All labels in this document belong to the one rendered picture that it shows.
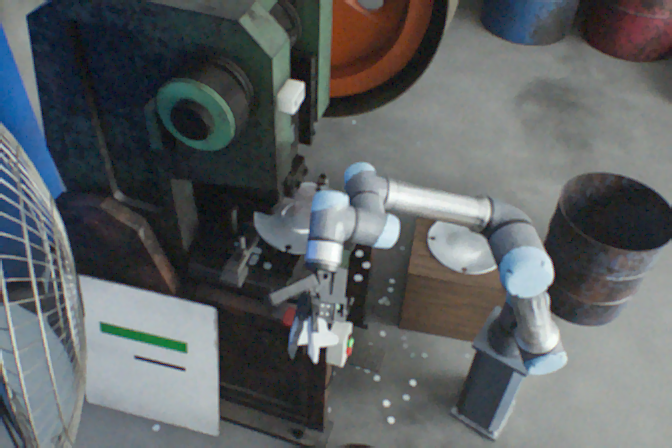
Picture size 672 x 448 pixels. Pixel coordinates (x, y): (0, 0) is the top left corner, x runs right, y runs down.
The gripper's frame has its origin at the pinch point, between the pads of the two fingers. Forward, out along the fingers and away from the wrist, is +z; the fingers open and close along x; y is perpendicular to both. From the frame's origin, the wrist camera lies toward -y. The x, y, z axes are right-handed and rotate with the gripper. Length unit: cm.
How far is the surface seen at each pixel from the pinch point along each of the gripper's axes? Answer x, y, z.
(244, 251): 54, -3, -27
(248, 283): 55, 0, -19
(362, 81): 43, 22, -82
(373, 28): 32, 19, -93
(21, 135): 144, -76, -69
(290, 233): 51, 9, -34
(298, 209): 55, 11, -43
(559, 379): 80, 129, -4
